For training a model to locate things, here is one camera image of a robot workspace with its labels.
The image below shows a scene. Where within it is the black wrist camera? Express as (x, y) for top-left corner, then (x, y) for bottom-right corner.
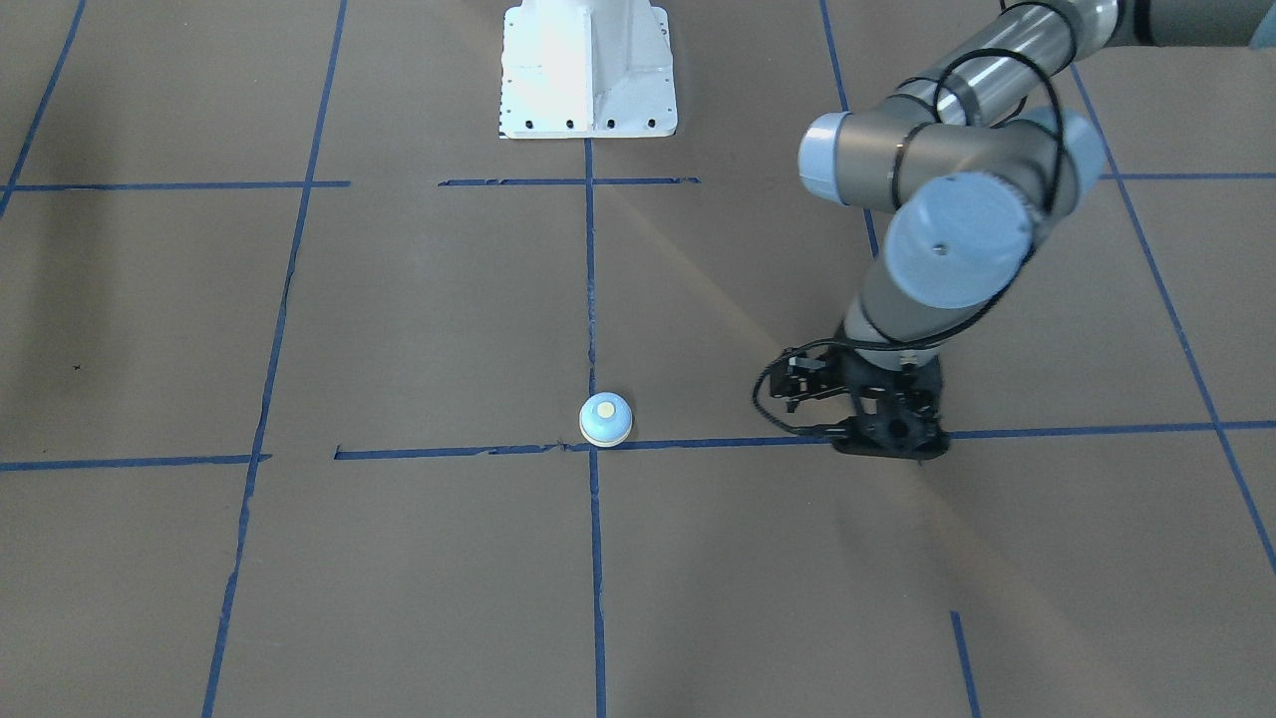
(772, 353), (846, 414)

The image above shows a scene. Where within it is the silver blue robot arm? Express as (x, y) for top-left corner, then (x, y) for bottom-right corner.
(766, 1), (1273, 460)

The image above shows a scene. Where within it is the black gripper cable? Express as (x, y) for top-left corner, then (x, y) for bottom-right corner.
(752, 339), (849, 436)

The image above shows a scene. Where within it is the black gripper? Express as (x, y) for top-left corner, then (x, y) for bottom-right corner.
(829, 349), (951, 460)

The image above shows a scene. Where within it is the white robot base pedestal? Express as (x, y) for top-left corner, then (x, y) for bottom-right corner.
(498, 1), (679, 142)

